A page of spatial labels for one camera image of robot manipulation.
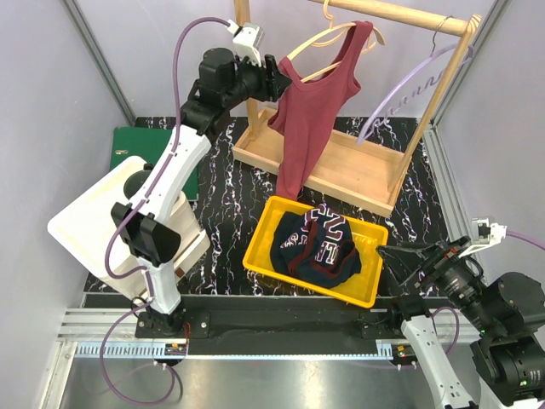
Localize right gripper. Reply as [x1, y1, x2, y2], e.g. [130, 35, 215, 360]
[376, 233, 502, 334]

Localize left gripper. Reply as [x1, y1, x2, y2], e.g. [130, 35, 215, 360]
[222, 50, 290, 109]

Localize navy tank top maroon trim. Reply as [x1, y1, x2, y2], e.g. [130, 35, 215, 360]
[270, 204, 362, 289]

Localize lilac plastic hanger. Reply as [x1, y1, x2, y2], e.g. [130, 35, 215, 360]
[356, 14, 473, 148]

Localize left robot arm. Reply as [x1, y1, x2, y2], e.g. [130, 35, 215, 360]
[111, 48, 291, 337]

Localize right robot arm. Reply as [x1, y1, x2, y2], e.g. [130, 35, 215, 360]
[377, 235, 544, 408]

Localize wooden clothes hanger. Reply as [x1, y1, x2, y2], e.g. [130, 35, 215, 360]
[285, 0, 386, 61]

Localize wooden clothes rack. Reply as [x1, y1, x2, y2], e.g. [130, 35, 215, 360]
[232, 1, 482, 217]

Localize green folder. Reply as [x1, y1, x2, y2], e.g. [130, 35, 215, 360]
[109, 126, 201, 201]

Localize dark grey cup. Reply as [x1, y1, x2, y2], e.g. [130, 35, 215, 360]
[123, 170, 152, 199]

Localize white wooden storage box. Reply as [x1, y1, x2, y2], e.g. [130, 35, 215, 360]
[48, 156, 210, 299]

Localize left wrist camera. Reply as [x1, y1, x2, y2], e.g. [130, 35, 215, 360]
[227, 20, 265, 67]

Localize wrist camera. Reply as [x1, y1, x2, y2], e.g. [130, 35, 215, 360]
[227, 20, 265, 67]
[461, 217, 507, 257]

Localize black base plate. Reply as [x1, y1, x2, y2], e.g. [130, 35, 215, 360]
[112, 296, 400, 360]

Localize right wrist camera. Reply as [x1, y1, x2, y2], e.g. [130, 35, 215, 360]
[461, 217, 507, 257]

